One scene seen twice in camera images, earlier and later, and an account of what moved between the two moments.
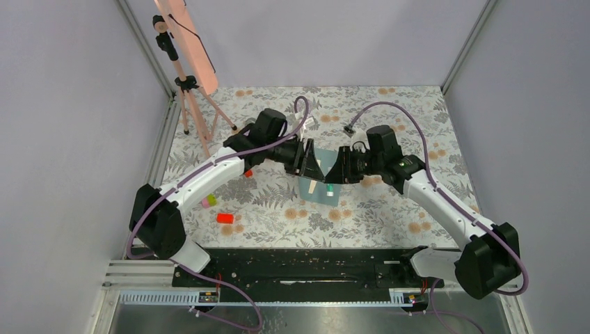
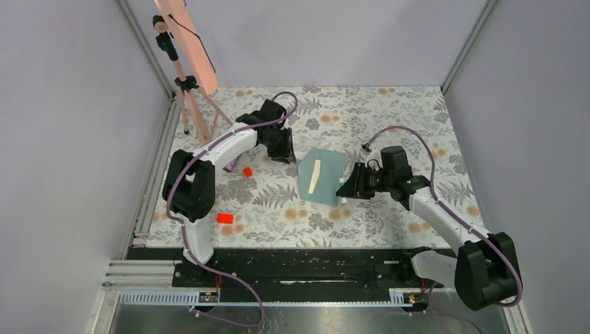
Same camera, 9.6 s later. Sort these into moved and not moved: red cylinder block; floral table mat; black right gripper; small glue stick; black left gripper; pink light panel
Moved: black right gripper; black left gripper; small glue stick
Not moved: pink light panel; floral table mat; red cylinder block
